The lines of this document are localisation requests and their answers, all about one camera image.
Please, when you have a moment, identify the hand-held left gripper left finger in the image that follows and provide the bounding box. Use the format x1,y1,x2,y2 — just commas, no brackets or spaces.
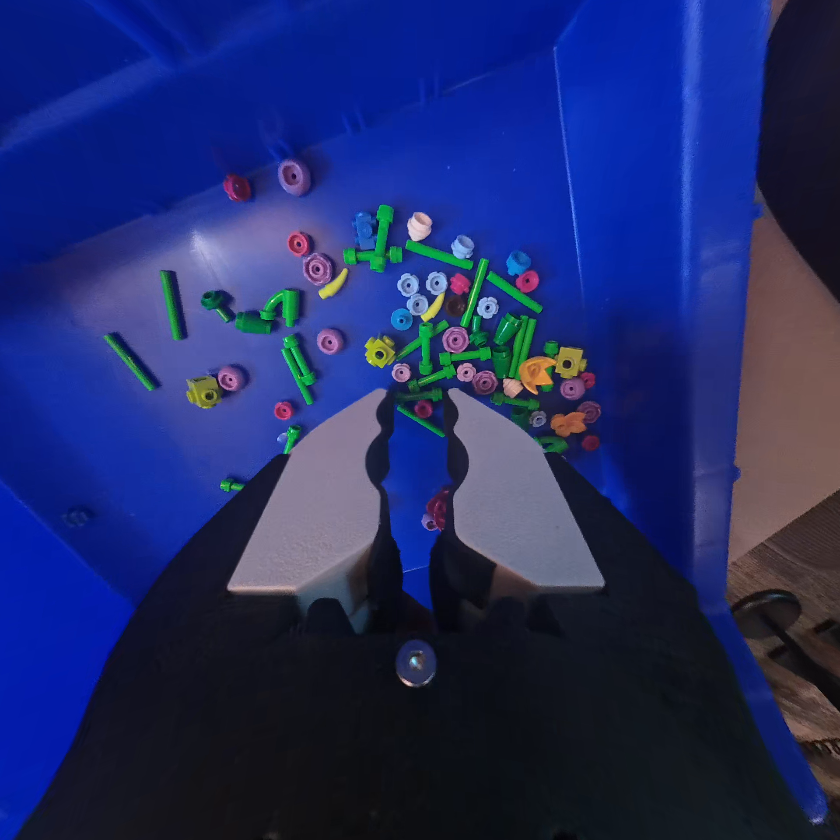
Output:
227,387,403,634

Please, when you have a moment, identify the pile of small lego pieces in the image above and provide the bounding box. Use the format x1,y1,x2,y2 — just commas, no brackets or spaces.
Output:
101,157,605,532

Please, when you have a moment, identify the black wheeled chair base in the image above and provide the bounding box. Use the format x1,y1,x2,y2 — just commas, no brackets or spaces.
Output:
730,589,840,706

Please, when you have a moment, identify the black office chair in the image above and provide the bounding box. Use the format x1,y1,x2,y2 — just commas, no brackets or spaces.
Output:
758,0,840,299

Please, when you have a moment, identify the blue plastic bin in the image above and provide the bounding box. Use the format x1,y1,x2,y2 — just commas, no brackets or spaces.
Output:
0,0,829,826

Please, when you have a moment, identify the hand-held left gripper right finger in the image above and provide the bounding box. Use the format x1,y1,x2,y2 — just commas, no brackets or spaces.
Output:
430,387,606,634

